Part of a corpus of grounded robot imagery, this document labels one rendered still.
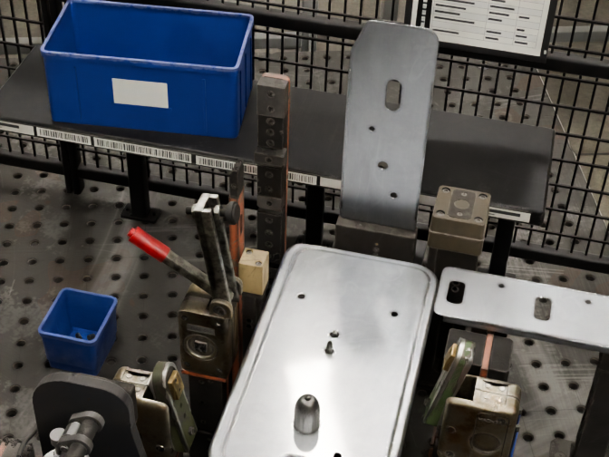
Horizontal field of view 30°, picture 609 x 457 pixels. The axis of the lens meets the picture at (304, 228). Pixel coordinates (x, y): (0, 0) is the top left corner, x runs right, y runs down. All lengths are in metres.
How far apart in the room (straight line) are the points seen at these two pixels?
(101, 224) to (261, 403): 0.81
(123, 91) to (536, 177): 0.64
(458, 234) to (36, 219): 0.88
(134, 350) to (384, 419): 0.61
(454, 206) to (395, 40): 0.28
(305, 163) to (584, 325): 0.48
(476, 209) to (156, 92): 0.52
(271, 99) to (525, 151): 0.43
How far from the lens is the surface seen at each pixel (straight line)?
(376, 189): 1.64
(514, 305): 1.59
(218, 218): 1.38
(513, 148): 1.82
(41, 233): 2.15
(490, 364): 1.53
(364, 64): 1.53
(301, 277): 1.59
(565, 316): 1.59
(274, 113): 1.63
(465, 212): 1.63
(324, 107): 1.86
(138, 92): 1.77
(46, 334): 1.84
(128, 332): 1.94
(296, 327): 1.52
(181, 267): 1.45
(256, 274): 1.52
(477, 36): 1.80
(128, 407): 1.22
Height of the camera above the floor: 2.09
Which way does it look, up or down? 41 degrees down
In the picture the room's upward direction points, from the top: 2 degrees clockwise
